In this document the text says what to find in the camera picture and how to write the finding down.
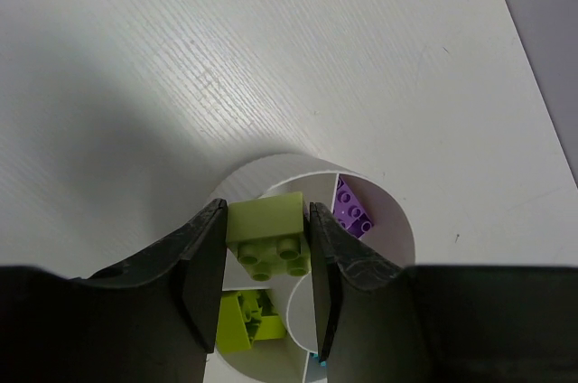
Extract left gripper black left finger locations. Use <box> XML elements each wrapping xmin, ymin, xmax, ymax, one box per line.
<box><xmin>1</xmin><ymin>199</ymin><xmax>228</xmax><ymax>382</ymax></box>

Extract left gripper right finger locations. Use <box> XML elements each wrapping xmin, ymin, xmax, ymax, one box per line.
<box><xmin>308</xmin><ymin>203</ymin><xmax>577</xmax><ymax>382</ymax></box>

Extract cyan lego brick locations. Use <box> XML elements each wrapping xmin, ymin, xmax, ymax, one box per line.
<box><xmin>310</xmin><ymin>353</ymin><xmax>327</xmax><ymax>368</ymax></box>

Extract dark green lego brick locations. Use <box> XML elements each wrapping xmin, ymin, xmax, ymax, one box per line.
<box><xmin>216</xmin><ymin>289</ymin><xmax>287</xmax><ymax>354</ymax></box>

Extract light green lego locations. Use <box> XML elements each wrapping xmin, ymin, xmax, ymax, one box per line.
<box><xmin>226</xmin><ymin>191</ymin><xmax>311</xmax><ymax>282</ymax></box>

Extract white divided round container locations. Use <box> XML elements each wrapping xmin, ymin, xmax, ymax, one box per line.
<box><xmin>204</xmin><ymin>154</ymin><xmax>415</xmax><ymax>382</ymax></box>

